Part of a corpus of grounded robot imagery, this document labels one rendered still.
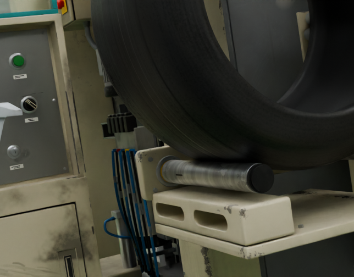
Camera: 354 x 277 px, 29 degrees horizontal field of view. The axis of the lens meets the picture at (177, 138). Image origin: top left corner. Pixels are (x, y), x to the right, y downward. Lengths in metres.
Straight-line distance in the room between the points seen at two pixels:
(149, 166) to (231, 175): 0.29
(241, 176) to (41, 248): 0.65
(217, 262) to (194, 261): 0.06
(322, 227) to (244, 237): 0.14
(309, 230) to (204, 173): 0.20
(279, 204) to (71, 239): 0.66
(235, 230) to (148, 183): 0.33
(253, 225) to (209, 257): 0.40
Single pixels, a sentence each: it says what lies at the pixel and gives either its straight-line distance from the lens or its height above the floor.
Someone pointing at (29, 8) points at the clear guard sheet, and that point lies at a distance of 1.61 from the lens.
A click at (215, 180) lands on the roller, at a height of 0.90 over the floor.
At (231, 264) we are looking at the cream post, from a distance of 1.45.
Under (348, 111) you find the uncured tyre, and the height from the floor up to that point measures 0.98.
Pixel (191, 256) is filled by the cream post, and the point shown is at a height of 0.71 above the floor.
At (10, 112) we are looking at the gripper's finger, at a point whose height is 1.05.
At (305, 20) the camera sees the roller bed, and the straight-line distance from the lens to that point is 1.69.
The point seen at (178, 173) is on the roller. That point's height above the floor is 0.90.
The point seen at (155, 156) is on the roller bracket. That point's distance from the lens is 1.33.
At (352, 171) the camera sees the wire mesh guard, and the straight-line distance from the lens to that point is 1.62.
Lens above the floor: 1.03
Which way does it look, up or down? 3 degrees down
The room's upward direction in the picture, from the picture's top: 9 degrees counter-clockwise
